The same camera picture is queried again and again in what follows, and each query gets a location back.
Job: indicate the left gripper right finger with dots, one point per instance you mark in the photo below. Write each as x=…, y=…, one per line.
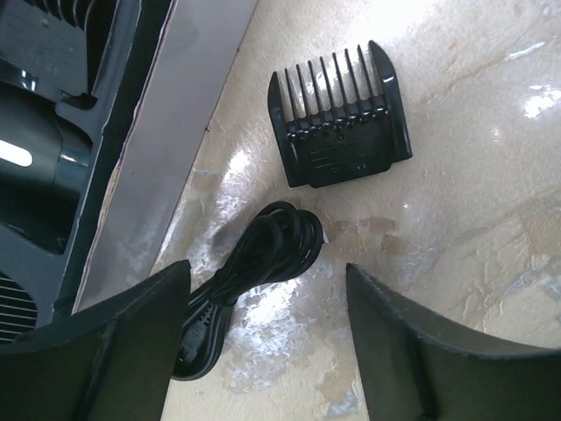
x=415, y=364

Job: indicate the black plastic insert tray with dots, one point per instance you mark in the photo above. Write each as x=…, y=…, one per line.
x=38, y=287

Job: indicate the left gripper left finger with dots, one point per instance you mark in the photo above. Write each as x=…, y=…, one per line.
x=111, y=361

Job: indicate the guard comb in tray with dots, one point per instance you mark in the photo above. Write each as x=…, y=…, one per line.
x=60, y=42

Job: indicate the white cardboard box lid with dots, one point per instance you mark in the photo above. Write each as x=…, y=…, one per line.
x=195, y=53

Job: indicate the black silver hair clipper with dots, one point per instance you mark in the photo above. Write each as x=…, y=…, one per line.
x=44, y=167

